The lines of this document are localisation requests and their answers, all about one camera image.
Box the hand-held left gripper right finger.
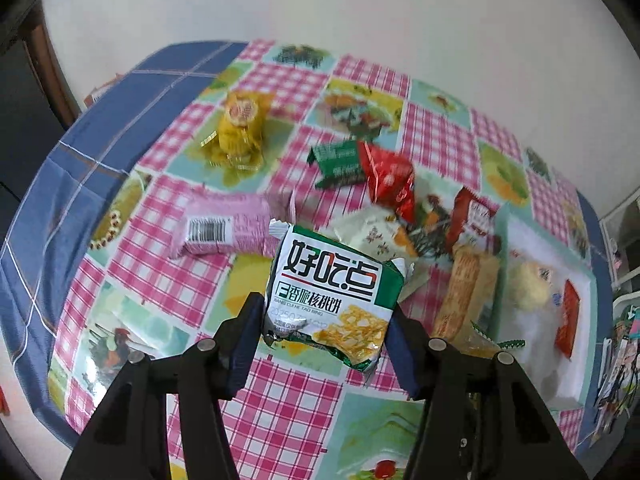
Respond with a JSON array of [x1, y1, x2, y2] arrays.
[[387, 305, 591, 480]]

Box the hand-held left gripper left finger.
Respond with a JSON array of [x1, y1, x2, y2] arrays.
[[60, 292, 266, 480]]

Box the green white snack packet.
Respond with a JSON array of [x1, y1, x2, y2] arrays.
[[262, 219, 420, 373]]

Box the pink snack packet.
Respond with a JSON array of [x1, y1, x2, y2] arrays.
[[170, 192, 296, 259]]

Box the cream snack packet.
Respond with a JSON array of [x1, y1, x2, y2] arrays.
[[332, 205, 416, 261]]

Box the white box with teal rim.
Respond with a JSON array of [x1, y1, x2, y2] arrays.
[[492, 205, 598, 411]]

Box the gold green cow-print packet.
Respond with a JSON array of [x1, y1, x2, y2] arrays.
[[457, 324, 526, 358]]

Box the pink checkered tablecloth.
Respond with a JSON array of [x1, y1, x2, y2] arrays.
[[47, 40, 598, 480]]

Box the orange cracker packet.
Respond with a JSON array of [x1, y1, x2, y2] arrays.
[[431, 245, 501, 341]]

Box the round yellow cake packet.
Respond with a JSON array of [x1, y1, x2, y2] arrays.
[[507, 260, 566, 311]]

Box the red white snack packet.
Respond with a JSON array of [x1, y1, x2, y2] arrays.
[[445, 186, 496, 253]]

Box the flat red snack packet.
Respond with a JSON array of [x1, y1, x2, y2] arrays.
[[556, 280, 582, 358]]

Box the dark green snack packet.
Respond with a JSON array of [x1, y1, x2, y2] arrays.
[[306, 141, 371, 190]]

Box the yellow snack packet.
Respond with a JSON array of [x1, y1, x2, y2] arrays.
[[199, 89, 275, 171]]

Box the hanging colourful cards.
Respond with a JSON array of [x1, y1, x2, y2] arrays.
[[595, 305, 640, 436]]

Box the white shelf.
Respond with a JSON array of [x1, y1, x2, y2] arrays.
[[597, 200, 640, 311]]

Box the blue plaid cloth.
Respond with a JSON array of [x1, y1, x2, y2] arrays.
[[0, 41, 616, 480]]

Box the brown wooden frame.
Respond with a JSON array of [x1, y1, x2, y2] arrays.
[[25, 2, 76, 128]]

